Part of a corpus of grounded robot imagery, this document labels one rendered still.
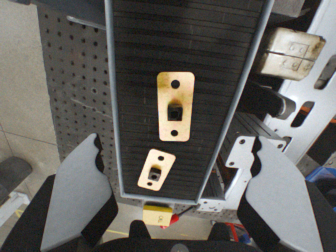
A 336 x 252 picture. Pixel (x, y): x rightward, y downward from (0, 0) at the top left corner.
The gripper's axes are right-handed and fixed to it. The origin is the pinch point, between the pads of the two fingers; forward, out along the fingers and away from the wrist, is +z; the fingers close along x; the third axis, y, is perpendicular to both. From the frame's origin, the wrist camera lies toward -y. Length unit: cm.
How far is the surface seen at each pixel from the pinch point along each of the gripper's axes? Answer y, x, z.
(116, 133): 2.9, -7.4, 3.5
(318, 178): 131, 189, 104
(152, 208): 21.5, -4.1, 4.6
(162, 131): 2.6, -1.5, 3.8
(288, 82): -0.7, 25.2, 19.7
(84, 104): 16, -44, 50
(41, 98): 34, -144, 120
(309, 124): 9.9, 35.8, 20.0
